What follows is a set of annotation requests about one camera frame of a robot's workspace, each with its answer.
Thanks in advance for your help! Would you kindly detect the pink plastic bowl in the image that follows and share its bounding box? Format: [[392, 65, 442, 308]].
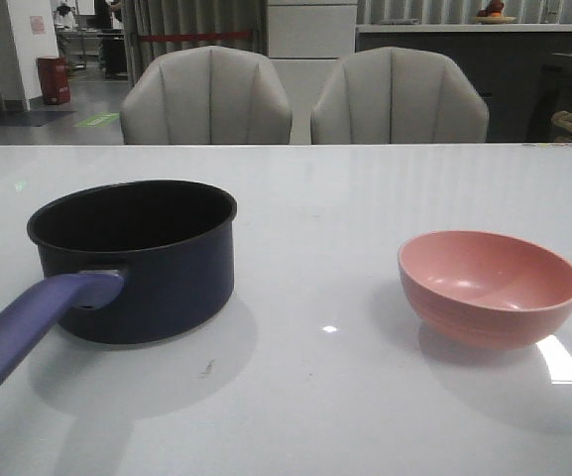
[[398, 230, 572, 350]]

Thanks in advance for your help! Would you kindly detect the dark blue saucepan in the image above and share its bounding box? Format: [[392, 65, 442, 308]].
[[0, 179, 237, 386]]

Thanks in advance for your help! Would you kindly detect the left beige chair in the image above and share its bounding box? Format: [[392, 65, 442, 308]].
[[120, 46, 292, 145]]

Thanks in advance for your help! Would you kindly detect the beige chair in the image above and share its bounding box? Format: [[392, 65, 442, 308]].
[[310, 47, 490, 145], [120, 46, 292, 145]]

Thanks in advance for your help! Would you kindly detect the right beige chair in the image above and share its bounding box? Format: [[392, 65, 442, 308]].
[[310, 47, 490, 145]]

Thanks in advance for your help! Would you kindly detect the white cabinet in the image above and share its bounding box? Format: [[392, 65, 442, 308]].
[[267, 1, 358, 60]]

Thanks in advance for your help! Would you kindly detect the red barrier tape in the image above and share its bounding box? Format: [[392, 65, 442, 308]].
[[136, 30, 254, 43]]

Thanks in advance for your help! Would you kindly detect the person in black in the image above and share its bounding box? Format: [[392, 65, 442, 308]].
[[93, 0, 127, 78]]

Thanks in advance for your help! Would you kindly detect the grey counter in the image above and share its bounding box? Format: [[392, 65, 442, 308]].
[[356, 24, 572, 143]]

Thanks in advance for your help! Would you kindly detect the red bin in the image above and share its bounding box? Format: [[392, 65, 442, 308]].
[[37, 57, 70, 105]]

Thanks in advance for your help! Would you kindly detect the person in white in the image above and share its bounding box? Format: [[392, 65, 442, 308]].
[[54, 1, 75, 62]]

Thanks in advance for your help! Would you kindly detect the fruit plate on counter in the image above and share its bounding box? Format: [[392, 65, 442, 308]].
[[474, 0, 516, 25]]

